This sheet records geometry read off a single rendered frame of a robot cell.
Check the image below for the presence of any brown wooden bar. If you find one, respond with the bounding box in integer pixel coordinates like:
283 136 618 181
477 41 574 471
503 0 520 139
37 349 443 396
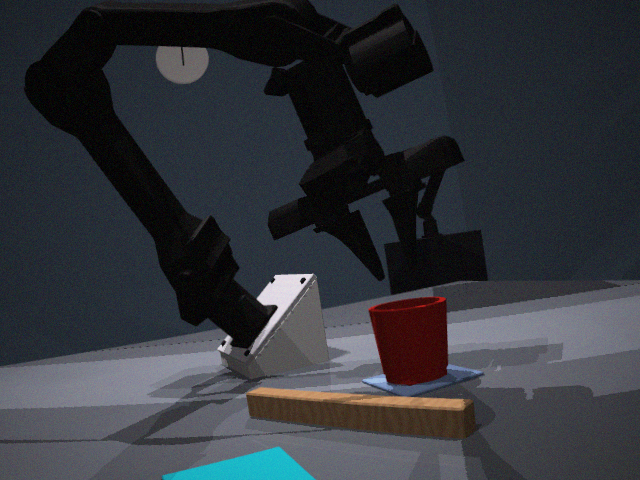
246 388 476 439

